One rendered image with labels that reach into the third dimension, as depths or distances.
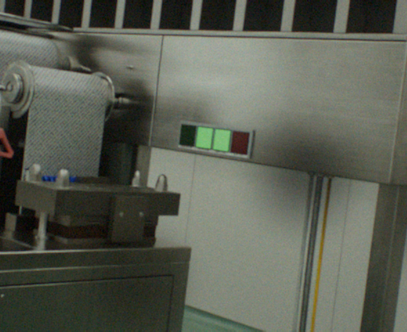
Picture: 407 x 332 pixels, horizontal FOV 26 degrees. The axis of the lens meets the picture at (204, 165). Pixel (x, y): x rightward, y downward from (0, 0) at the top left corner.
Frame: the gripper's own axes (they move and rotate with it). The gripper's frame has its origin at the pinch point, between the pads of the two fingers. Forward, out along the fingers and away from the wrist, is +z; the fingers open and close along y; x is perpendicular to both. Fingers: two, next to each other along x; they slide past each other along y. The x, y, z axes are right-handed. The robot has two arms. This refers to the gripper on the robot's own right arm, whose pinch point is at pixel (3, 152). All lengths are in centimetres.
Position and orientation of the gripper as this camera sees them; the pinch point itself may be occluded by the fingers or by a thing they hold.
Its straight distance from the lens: 214.4
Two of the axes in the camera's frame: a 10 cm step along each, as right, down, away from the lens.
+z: 5.7, 5.0, 6.5
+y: 6.9, 1.3, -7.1
